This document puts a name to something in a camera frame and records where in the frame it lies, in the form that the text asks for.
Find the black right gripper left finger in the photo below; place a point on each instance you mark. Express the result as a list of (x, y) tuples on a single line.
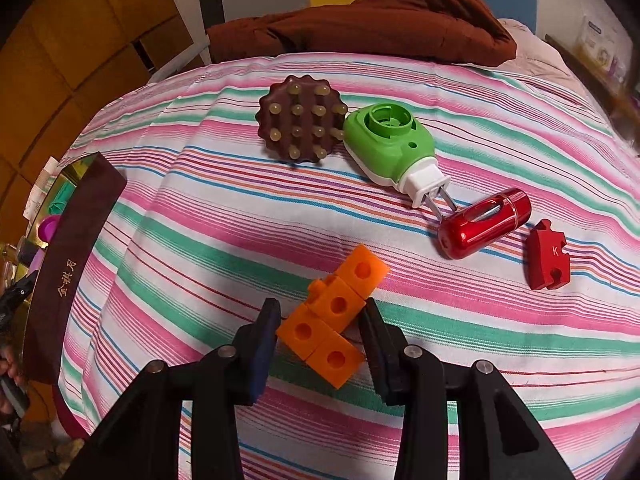
[(232, 375)]

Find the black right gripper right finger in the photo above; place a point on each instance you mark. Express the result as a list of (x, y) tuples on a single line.
[(407, 375)]

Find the orange linking cubes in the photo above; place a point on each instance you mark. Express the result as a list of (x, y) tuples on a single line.
[(314, 330)]

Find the red puzzle piece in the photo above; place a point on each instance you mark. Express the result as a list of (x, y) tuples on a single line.
[(548, 266)]

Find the red cylindrical sharpener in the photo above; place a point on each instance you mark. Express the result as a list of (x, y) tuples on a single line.
[(474, 227)]

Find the purple plastic mold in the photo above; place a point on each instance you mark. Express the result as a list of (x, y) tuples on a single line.
[(48, 226)]

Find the teal plastic mold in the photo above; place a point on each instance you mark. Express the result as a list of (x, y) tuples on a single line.
[(61, 198)]

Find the striped bed sheet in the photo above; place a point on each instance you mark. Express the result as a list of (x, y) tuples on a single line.
[(210, 224)]

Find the gold tin box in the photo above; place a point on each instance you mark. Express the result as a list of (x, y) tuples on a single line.
[(51, 176)]

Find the green white plug-in device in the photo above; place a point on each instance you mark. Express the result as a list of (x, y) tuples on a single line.
[(396, 151)]

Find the brown spiky massage brush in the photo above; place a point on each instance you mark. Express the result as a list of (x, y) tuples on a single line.
[(301, 119)]

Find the rust brown quilt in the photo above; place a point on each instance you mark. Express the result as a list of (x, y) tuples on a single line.
[(446, 31)]

